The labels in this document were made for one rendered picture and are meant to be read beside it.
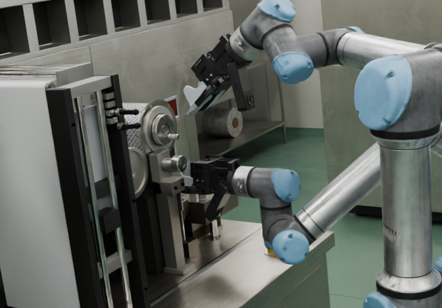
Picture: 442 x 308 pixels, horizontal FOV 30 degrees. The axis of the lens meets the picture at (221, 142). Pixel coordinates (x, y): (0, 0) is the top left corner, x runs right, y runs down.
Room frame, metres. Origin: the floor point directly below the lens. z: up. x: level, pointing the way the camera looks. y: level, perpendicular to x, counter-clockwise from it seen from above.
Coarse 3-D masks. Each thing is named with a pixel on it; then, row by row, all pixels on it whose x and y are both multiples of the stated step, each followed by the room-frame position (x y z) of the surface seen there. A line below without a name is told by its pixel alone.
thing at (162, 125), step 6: (156, 120) 1.94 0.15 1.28; (162, 120) 1.95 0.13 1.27; (168, 120) 1.97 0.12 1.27; (156, 126) 1.93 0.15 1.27; (162, 126) 1.95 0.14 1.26; (168, 126) 1.97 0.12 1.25; (156, 132) 1.92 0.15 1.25; (162, 132) 1.95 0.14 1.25; (168, 132) 1.97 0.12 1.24; (156, 138) 1.93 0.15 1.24; (162, 138) 1.94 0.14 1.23; (162, 144) 1.94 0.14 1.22
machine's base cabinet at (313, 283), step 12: (312, 264) 2.02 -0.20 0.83; (324, 264) 2.07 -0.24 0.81; (300, 276) 1.96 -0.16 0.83; (312, 276) 2.01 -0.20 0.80; (324, 276) 2.06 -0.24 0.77; (288, 288) 1.90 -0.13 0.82; (300, 288) 1.95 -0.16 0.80; (312, 288) 2.00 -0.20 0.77; (324, 288) 2.06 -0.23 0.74; (276, 300) 1.85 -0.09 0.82; (288, 300) 1.89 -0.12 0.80; (300, 300) 1.94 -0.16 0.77; (312, 300) 2.00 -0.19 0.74; (324, 300) 2.05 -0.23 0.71
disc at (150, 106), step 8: (152, 104) 1.95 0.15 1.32; (160, 104) 1.98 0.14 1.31; (168, 104) 2.01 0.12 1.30; (144, 112) 1.93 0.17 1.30; (144, 120) 1.92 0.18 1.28; (144, 128) 1.92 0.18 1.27; (176, 128) 2.02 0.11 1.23; (144, 136) 1.92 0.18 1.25; (144, 144) 1.91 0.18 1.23; (152, 152) 1.93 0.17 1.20
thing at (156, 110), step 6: (156, 108) 1.96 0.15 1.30; (162, 108) 1.98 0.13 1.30; (150, 114) 1.94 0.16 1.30; (156, 114) 1.95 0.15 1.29; (162, 114) 1.98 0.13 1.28; (168, 114) 1.99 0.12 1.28; (150, 120) 1.93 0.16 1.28; (150, 126) 1.93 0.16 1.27; (150, 132) 1.93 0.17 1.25; (150, 138) 1.93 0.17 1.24; (150, 144) 1.92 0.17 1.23; (156, 144) 1.94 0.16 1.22; (168, 144) 1.98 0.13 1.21; (156, 150) 1.94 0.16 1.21
